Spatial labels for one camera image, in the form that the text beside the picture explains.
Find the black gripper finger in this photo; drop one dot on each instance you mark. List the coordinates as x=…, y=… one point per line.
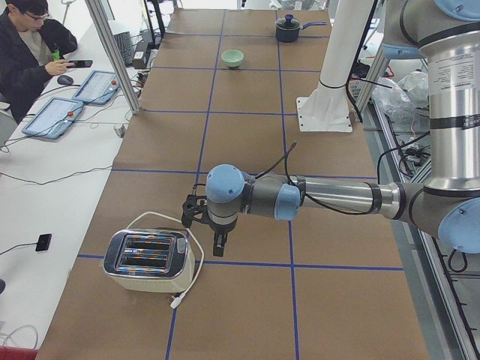
x=219, y=242

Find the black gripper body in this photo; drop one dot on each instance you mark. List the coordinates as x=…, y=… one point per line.
x=221, y=229

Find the green bowl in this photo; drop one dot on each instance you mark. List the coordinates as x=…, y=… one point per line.
x=232, y=58

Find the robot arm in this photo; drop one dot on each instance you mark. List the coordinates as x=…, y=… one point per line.
x=446, y=205

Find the cream chrome toaster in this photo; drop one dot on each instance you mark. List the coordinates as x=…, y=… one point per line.
x=150, y=260

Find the small black box on desk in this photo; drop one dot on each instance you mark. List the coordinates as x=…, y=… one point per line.
x=43, y=242

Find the blue teach pendant far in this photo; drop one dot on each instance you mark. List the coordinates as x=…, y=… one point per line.
x=98, y=88

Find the blue teach pendant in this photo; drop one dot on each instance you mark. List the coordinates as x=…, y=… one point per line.
x=98, y=88
x=54, y=118

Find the blue teach pendant near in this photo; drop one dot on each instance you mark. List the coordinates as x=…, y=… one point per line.
x=54, y=118

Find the dark blue saucepan with lid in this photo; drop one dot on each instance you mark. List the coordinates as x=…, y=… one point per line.
x=288, y=28

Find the black keyboard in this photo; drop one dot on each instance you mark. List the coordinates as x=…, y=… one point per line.
x=125, y=47

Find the black computer mouse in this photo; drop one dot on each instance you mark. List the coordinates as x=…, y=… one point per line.
x=65, y=80

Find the black smartphone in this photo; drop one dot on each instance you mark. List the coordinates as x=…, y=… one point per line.
x=80, y=63

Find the clear plastic bag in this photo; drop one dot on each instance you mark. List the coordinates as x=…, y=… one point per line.
x=405, y=103

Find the seated person in black jacket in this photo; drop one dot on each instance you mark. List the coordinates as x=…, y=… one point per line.
x=33, y=46

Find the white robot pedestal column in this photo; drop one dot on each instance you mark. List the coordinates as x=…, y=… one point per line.
x=326, y=109

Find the aluminium frame post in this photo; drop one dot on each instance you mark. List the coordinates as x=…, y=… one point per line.
x=101, y=23

